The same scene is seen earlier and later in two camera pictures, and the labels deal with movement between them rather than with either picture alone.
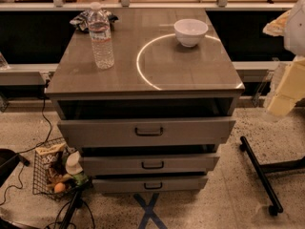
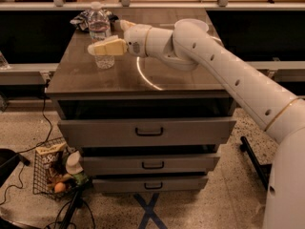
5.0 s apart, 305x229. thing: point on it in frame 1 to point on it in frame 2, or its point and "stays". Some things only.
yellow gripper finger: (291, 90) to (111, 46)
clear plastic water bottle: (99, 23) stays
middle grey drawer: (150, 164) stays
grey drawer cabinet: (152, 121) stays
